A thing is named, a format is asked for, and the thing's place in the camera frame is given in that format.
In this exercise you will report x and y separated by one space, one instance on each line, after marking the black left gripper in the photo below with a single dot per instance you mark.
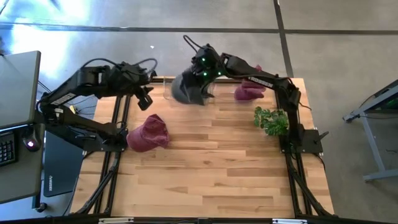
130 77

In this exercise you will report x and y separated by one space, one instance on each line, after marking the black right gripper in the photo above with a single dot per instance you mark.
202 79

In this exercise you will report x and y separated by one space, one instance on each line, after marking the green baseball cap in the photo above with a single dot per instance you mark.
183 91

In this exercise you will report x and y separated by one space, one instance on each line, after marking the maroon baseball cap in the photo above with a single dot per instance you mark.
147 133
247 93

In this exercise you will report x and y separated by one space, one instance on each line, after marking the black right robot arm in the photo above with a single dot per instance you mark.
264 81

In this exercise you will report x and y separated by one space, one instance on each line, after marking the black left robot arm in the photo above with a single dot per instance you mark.
68 95

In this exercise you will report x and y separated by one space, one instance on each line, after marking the clear plastic bin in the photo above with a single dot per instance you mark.
166 93
227 93

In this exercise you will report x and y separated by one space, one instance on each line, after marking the black clamp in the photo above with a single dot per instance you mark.
153 74

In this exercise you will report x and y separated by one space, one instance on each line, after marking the potted green plant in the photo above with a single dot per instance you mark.
273 123

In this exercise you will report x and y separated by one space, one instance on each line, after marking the yellow plug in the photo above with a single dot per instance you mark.
73 109

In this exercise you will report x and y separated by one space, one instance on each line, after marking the black Husky case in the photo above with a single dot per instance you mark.
62 168

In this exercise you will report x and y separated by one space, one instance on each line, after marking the black computer mouse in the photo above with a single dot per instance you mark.
31 143

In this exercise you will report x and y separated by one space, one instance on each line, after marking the grey monitor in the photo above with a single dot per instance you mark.
18 87

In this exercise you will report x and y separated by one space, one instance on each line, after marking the black keyboard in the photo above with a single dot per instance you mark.
7 149

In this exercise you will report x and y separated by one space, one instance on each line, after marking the grey side desk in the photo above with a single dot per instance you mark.
18 180

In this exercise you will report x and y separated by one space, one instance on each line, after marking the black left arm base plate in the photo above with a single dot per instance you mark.
93 144

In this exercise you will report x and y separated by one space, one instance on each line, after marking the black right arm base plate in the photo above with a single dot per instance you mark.
312 144

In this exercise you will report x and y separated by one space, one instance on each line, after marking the silver bracket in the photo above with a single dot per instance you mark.
116 221
289 221

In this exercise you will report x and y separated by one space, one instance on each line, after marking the black table frame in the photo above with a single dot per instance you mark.
217 219

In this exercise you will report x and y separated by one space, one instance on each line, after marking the grey metal table frame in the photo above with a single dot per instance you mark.
368 137

